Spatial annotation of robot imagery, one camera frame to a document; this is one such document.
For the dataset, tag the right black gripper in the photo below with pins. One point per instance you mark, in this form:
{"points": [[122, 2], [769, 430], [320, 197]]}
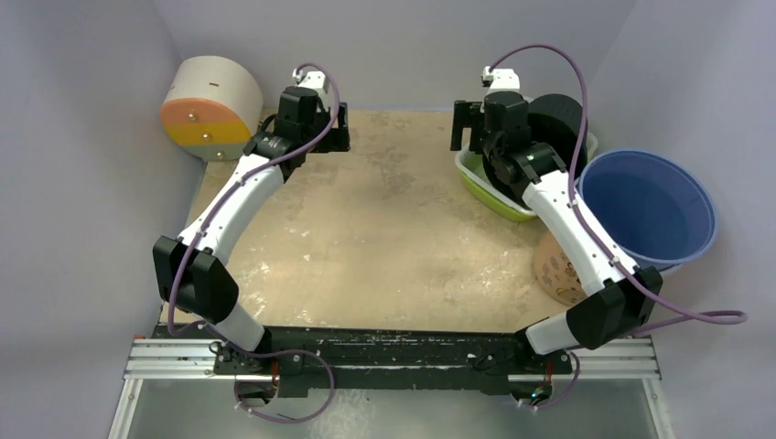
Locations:
{"points": [[462, 124]]}

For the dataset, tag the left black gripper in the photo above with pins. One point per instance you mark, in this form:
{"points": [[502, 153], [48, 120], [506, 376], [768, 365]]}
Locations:
{"points": [[336, 139]]}

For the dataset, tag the black ribbed bucket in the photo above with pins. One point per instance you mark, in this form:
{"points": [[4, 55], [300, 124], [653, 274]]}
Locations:
{"points": [[554, 119]]}

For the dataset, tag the orange cartoon bucket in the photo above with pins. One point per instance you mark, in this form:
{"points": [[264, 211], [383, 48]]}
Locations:
{"points": [[555, 273]]}

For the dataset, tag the large blue bucket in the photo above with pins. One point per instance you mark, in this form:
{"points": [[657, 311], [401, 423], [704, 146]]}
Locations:
{"points": [[656, 211]]}

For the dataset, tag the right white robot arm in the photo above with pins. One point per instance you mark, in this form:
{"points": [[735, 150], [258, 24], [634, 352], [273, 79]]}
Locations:
{"points": [[529, 150]]}

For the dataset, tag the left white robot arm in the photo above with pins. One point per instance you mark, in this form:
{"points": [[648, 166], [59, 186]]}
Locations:
{"points": [[191, 271]]}

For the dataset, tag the green white strainer basket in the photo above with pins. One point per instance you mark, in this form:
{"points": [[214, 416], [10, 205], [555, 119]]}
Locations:
{"points": [[475, 175]]}

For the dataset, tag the beige drum orange yellow face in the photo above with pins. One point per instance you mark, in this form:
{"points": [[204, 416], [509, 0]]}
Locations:
{"points": [[212, 108]]}

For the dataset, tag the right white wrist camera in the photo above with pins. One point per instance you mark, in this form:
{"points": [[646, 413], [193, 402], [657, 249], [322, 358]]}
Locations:
{"points": [[497, 80]]}

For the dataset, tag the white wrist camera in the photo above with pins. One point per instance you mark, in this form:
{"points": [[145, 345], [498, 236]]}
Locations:
{"points": [[314, 80], [497, 80]]}

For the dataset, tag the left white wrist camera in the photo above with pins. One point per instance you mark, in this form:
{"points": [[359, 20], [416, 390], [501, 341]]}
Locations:
{"points": [[314, 80]]}

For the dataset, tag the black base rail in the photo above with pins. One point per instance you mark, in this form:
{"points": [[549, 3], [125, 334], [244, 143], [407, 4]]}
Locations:
{"points": [[319, 358]]}

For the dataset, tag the aluminium frame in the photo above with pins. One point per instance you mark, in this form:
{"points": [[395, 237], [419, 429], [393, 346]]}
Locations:
{"points": [[194, 359]]}

